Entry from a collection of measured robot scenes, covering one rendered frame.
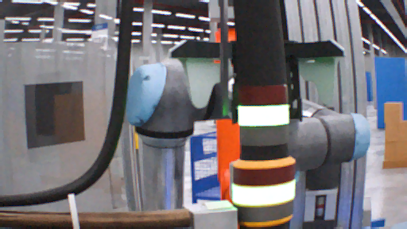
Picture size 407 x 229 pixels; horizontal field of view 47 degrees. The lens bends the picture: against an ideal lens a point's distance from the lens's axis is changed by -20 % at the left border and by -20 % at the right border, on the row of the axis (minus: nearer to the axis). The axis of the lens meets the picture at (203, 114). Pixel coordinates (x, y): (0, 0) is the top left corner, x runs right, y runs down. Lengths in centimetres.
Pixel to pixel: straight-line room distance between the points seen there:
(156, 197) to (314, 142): 46
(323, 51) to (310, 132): 28
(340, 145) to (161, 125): 40
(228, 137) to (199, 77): 407
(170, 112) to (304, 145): 38
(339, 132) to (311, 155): 6
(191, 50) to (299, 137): 29
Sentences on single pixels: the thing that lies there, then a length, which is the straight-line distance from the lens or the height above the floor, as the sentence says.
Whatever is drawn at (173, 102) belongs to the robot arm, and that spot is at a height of 160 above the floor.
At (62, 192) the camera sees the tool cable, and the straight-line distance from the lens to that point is 34.
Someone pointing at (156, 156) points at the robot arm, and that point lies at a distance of 109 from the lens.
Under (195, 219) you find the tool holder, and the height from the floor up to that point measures 155.
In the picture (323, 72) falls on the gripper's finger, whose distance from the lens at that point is 50.
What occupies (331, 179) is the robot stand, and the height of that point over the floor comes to 140.
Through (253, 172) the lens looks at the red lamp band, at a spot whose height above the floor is 157.
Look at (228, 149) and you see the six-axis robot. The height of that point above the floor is 110.
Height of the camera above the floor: 163
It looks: 3 degrees down
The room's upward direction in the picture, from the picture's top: 2 degrees counter-clockwise
